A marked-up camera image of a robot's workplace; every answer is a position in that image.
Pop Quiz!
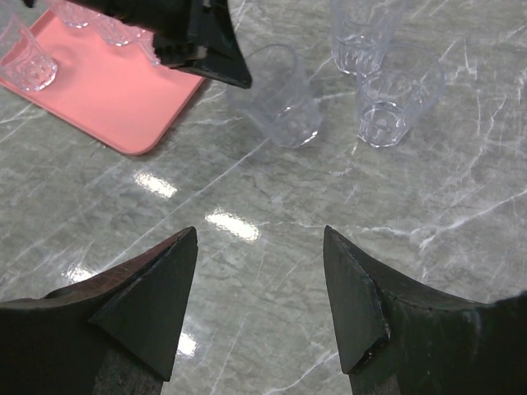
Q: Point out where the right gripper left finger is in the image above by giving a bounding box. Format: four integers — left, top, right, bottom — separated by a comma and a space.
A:
1, 227, 198, 394

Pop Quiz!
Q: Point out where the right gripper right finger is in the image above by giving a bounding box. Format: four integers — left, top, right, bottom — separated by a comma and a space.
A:
323, 227, 526, 394

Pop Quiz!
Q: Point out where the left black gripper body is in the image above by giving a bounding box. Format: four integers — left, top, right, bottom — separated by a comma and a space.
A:
69, 0, 194, 33

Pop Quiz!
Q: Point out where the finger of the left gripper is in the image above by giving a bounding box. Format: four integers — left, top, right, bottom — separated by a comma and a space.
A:
152, 1, 252, 89

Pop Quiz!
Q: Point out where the clear faceted glass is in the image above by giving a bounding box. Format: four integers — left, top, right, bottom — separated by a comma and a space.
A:
92, 14, 143, 47
46, 0, 100, 29

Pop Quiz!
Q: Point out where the clear round glass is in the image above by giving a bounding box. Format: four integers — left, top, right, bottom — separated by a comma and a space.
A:
136, 29, 161, 66

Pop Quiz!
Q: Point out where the pink plastic tray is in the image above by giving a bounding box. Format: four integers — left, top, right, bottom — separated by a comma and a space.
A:
1, 11, 203, 156

